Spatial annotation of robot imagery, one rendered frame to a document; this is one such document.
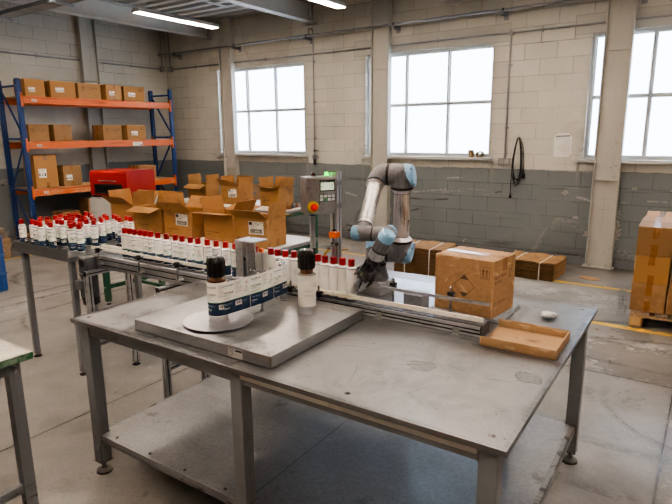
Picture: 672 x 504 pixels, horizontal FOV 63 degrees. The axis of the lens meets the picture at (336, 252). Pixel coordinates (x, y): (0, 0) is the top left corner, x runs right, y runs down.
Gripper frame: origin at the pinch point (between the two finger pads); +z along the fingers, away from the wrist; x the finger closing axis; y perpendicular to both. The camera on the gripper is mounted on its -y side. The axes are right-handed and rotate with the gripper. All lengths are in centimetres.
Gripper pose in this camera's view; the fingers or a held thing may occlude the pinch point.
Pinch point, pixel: (358, 289)
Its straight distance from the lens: 273.2
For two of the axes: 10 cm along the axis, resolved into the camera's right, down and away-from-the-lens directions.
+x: 7.3, 5.8, -3.7
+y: -5.5, 1.8, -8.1
